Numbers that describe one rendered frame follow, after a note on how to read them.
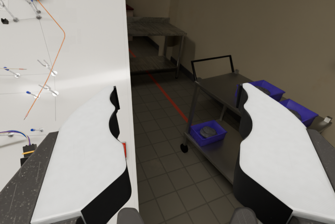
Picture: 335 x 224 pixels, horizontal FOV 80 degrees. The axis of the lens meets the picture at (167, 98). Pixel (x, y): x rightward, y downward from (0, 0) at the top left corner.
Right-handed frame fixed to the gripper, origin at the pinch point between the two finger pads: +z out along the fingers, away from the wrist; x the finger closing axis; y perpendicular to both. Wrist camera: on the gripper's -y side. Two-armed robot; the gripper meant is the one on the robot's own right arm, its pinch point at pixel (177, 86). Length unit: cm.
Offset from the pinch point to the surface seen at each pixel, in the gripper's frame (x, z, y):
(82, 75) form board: -33, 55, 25
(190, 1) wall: 33, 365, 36
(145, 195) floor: -25, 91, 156
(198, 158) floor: 26, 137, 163
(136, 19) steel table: -60, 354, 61
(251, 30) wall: 95, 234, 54
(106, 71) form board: -25, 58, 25
